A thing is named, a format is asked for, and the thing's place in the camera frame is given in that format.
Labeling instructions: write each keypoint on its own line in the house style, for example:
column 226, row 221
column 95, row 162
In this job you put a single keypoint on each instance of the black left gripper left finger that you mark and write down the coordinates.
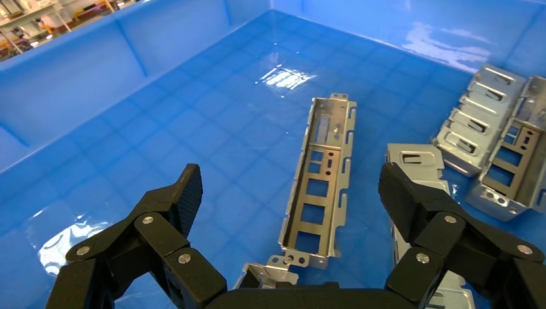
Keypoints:
column 158, row 234

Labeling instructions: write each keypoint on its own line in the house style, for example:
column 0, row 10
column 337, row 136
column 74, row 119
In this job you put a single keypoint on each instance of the silver bracket with square holes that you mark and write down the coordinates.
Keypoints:
column 482, row 196

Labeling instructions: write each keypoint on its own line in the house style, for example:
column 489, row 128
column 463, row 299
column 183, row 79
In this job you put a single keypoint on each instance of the large blue plastic bin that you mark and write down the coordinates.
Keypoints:
column 170, row 128

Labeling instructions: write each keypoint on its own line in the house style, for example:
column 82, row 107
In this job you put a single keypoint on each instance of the long silver metal bracket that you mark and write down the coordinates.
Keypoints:
column 281, row 277
column 335, row 113

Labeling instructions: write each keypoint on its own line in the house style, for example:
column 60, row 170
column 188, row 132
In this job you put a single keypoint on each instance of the louvered silver metal bracket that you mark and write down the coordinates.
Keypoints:
column 490, row 91
column 431, row 170

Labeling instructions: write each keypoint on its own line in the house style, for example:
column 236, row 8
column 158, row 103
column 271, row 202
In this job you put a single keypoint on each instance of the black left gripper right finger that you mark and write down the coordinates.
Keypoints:
column 439, row 230

